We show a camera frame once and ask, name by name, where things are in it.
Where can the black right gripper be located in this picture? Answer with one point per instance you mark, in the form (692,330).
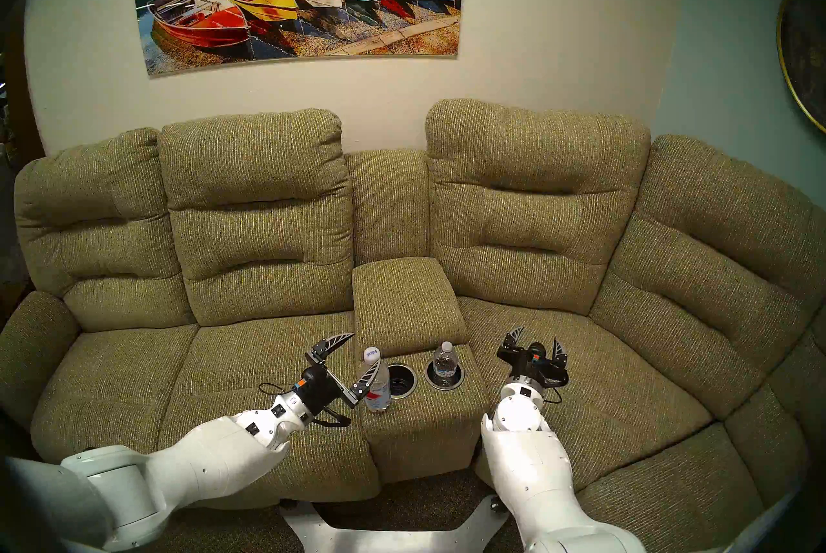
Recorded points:
(535,368)

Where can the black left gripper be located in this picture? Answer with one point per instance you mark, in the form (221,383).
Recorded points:
(319,390)

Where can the clear bottle red blue label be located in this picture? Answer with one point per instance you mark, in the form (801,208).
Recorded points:
(377,390)

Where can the clear water bottle white label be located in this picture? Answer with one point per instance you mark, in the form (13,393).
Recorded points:
(445,361)

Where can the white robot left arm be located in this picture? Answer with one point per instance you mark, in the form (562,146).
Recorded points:
(193,461)

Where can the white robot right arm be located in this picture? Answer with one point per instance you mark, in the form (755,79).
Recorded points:
(529,468)

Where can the silver rimmed sofa cup holder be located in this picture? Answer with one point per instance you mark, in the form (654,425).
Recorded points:
(431,382)
(404,381)

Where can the padded olive sofa console lid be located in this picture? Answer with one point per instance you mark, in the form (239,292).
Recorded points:
(406,306)

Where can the olive green fabric sectional sofa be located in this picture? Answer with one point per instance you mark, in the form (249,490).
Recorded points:
(258,364)

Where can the black base plate knob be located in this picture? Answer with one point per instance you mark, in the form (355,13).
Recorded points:
(495,503)

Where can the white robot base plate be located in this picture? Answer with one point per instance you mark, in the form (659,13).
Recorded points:
(387,539)

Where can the round gold-rimmed wall decor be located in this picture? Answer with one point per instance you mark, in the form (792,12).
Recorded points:
(803,61)

